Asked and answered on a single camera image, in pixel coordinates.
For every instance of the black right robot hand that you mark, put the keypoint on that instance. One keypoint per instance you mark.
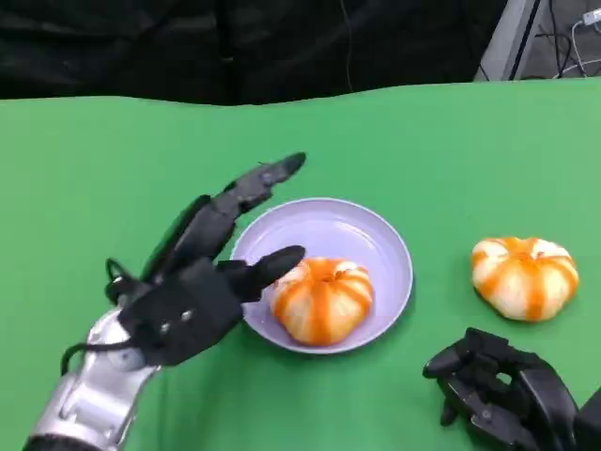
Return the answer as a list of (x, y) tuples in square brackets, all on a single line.
[(540, 404)]

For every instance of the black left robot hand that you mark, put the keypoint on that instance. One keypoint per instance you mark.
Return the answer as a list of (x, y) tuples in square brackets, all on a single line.
[(188, 310)]

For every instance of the orange white toy bread roll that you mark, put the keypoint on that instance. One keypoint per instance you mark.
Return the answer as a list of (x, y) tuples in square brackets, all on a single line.
[(523, 282), (324, 305)]

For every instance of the lilac plate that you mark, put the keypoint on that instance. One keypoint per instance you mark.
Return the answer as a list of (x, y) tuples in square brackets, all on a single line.
[(338, 230)]

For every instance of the black backdrop curtain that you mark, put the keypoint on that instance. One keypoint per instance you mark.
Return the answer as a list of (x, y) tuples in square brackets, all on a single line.
[(188, 47)]

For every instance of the green table cloth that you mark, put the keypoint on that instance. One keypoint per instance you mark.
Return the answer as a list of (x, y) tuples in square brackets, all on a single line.
[(422, 164)]

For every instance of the white plug adapter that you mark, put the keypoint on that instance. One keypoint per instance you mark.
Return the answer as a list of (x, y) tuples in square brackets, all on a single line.
[(592, 19)]

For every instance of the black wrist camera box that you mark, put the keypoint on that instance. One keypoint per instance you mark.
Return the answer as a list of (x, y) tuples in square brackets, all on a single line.
[(591, 427)]

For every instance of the grey metal frame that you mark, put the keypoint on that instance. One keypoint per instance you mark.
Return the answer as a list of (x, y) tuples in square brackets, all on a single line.
[(504, 47)]

